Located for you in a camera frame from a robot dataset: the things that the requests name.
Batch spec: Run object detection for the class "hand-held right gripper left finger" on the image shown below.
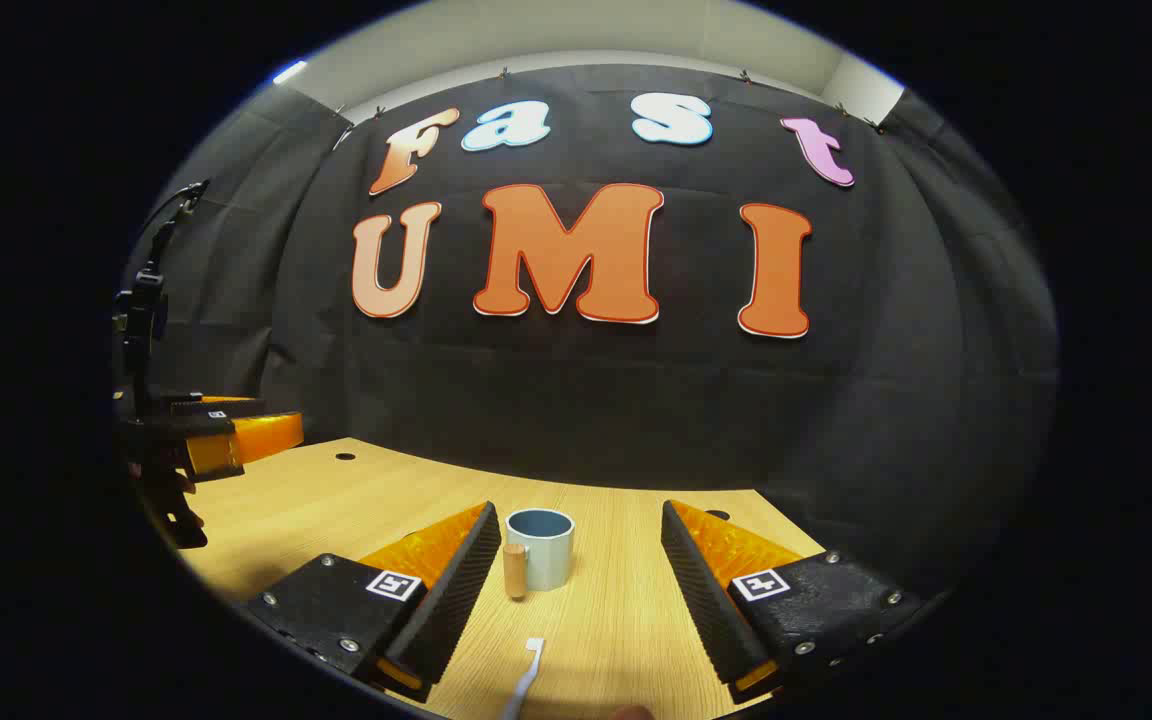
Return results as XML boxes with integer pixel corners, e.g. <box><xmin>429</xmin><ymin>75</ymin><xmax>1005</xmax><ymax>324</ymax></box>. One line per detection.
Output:
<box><xmin>241</xmin><ymin>500</ymin><xmax>503</xmax><ymax>704</ymax></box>

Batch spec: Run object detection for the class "light wooden desktop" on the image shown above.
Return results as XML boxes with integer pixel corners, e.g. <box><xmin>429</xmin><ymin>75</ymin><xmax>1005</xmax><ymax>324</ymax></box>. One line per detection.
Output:
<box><xmin>176</xmin><ymin>437</ymin><xmax>827</xmax><ymax>720</ymax></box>

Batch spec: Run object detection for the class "light blue cup wooden handle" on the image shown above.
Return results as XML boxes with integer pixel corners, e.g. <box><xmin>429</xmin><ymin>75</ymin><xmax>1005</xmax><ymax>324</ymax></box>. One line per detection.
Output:
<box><xmin>503</xmin><ymin>508</ymin><xmax>575</xmax><ymax>601</ymax></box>

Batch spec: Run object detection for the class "white toothbrush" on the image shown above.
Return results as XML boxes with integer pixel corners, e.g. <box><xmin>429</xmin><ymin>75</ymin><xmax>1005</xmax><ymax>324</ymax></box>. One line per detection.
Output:
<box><xmin>501</xmin><ymin>638</ymin><xmax>545</xmax><ymax>720</ymax></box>

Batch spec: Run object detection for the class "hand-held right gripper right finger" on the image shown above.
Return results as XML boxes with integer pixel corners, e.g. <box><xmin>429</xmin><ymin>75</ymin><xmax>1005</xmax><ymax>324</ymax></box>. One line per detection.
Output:
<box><xmin>660</xmin><ymin>499</ymin><xmax>922</xmax><ymax>706</ymax></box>

